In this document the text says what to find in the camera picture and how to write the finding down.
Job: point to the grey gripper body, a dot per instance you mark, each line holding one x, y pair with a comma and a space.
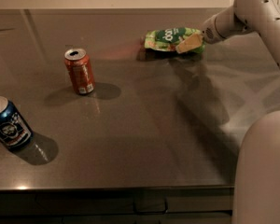
209, 31

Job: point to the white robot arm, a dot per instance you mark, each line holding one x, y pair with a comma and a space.
236, 94

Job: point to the green rice chip bag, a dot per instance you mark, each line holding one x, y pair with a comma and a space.
166, 40

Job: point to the blue soda can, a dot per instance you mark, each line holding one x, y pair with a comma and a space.
14, 131

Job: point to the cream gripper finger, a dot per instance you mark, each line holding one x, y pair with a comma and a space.
192, 42

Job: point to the orange-red soda can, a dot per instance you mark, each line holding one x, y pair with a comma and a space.
78, 65

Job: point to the black drawer handle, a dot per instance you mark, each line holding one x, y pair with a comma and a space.
150, 207

